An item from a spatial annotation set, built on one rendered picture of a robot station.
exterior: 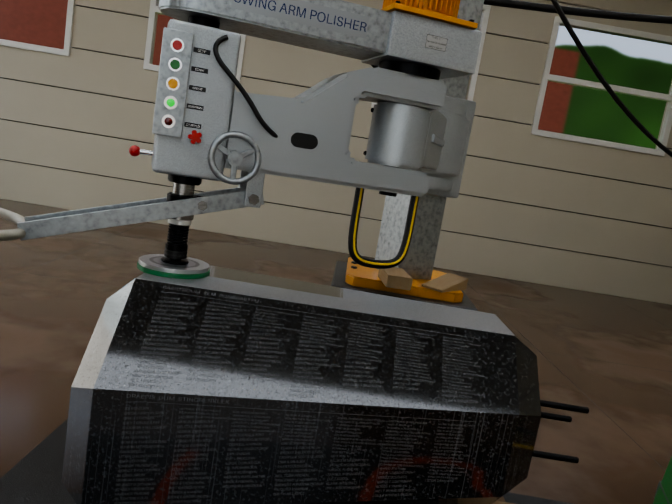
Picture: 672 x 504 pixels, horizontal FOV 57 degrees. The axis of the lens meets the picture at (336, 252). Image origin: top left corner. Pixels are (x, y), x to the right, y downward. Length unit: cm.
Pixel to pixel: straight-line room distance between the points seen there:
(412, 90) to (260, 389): 101
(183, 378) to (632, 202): 769
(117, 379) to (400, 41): 124
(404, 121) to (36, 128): 708
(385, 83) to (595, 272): 706
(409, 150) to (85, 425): 122
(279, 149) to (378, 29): 46
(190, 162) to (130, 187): 648
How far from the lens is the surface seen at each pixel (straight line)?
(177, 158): 181
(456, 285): 259
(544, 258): 849
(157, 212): 187
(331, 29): 190
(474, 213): 815
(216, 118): 182
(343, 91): 190
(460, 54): 203
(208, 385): 165
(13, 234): 186
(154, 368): 168
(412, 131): 199
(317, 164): 188
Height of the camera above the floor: 126
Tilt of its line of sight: 9 degrees down
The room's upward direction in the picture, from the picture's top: 9 degrees clockwise
